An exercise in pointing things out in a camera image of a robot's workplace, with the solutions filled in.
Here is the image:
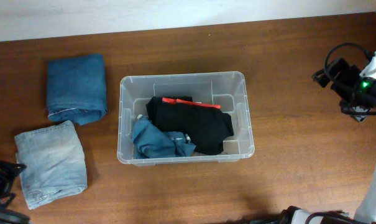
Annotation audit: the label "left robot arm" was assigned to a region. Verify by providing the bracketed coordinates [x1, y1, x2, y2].
[0, 161, 30, 224]

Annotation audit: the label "right black cable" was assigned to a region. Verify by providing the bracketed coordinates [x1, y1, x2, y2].
[323, 42, 376, 116]

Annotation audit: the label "black garment with red trim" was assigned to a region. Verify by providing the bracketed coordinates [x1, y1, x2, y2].
[154, 96, 234, 156]

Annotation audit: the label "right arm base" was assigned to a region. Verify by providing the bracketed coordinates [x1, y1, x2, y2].
[249, 205, 375, 224]

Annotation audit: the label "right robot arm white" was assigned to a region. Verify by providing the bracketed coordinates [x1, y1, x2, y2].
[304, 42, 376, 223]

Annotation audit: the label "dark blue jeans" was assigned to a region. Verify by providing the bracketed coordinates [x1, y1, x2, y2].
[46, 54, 108, 126]

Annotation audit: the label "clear plastic storage bin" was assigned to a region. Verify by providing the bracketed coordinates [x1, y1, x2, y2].
[117, 71, 255, 166]

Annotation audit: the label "black folded garment in bin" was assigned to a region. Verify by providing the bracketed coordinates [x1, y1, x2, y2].
[145, 96, 193, 124]

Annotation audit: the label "small blue cloth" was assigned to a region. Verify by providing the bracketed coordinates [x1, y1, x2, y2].
[132, 114, 196, 159]

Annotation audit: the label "light blue jeans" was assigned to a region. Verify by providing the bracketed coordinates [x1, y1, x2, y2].
[14, 121, 88, 210]

